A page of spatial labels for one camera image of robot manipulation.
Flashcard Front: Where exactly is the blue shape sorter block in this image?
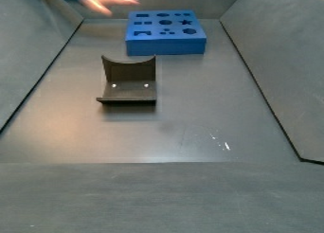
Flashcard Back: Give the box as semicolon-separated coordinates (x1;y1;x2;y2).
126;9;207;56

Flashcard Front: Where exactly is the black curved plastic holder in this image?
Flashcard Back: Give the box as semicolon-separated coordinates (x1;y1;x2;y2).
97;56;157;104

